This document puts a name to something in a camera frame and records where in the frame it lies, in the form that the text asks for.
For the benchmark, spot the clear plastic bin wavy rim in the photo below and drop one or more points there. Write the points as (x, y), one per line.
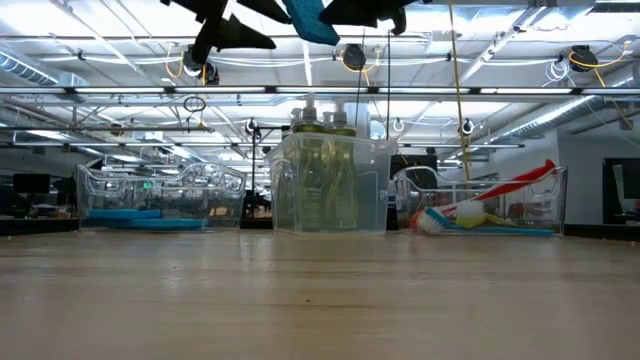
(200, 195)
(550, 210)

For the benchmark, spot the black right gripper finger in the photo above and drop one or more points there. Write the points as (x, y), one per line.
(399, 20)
(365, 12)

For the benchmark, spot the silver ventilation duct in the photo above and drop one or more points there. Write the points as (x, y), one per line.
(550, 117)
(25, 70)

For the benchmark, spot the red dish brush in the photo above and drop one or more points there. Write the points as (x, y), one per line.
(525, 181)

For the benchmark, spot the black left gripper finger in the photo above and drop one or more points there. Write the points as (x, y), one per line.
(225, 37)
(265, 9)

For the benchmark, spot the blue dish brush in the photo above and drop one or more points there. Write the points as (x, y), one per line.
(500, 231)

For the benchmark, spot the tall clear plastic bin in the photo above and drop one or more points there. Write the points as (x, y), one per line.
(375, 200)

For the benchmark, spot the dark wall screen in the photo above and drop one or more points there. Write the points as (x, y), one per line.
(612, 190)

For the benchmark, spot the green dish brush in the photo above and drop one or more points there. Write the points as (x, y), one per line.
(470, 220)

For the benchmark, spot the small black monitor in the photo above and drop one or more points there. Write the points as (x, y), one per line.
(30, 184)

